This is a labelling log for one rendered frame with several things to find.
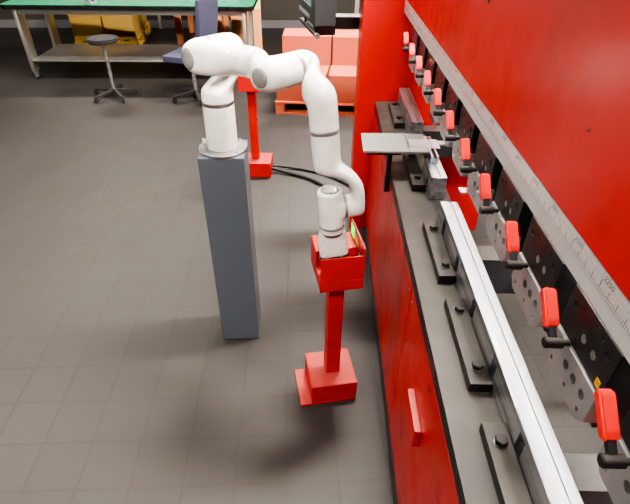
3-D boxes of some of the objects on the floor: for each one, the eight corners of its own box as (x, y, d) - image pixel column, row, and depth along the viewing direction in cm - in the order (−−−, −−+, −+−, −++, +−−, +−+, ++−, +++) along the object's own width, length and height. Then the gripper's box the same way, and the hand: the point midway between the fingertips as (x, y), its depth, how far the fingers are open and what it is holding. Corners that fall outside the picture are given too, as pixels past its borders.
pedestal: (243, 165, 402) (234, 62, 352) (273, 166, 401) (268, 62, 352) (239, 176, 386) (229, 70, 336) (270, 177, 385) (265, 70, 336)
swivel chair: (227, 89, 554) (218, -8, 495) (222, 106, 510) (211, 2, 451) (176, 90, 552) (161, -8, 493) (166, 107, 508) (148, 2, 449)
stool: (145, 89, 553) (134, 31, 517) (134, 104, 514) (121, 43, 478) (100, 89, 552) (85, 31, 515) (85, 104, 512) (68, 42, 476)
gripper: (312, 238, 162) (316, 279, 173) (355, 230, 163) (357, 272, 174) (308, 225, 168) (312, 266, 179) (350, 219, 169) (352, 259, 180)
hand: (334, 265), depth 175 cm, fingers closed
